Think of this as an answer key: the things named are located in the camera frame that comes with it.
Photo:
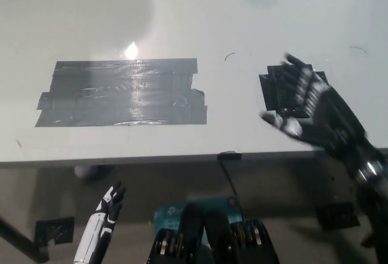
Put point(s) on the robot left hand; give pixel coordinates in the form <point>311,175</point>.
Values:
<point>94,227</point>

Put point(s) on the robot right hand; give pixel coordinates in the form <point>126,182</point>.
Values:
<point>330,118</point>

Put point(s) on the black ribbed robot body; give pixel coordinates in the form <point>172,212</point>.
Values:
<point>215,239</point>

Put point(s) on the black floor tape patch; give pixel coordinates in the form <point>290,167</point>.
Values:
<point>54,229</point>

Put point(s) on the small black tape square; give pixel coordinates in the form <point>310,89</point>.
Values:
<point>276,91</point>

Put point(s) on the thin dark curved strand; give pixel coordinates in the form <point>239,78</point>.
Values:
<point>358,48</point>
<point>229,56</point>

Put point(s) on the teal router box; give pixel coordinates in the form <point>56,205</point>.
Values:
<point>169,215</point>

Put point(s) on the black metal table leg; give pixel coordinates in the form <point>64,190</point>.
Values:
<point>18,239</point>

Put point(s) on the black clip on table edge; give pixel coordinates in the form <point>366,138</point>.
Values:
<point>229,156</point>

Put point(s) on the large grey duct tape patch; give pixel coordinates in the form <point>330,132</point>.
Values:
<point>121,94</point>

